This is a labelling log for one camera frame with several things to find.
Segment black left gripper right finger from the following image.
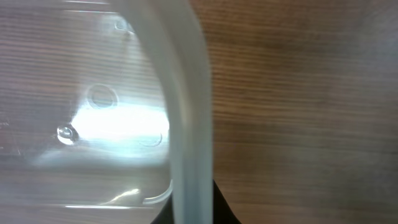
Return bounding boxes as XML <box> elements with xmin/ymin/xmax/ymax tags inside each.
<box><xmin>213</xmin><ymin>181</ymin><xmax>241</xmax><ymax>224</ymax></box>

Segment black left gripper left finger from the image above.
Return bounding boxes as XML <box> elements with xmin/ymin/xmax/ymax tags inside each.
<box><xmin>150</xmin><ymin>197</ymin><xmax>174</xmax><ymax>224</ymax></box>

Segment clear plastic container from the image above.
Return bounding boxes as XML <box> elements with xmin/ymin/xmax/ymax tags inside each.
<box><xmin>1</xmin><ymin>0</ymin><xmax>213</xmax><ymax>223</ymax></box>

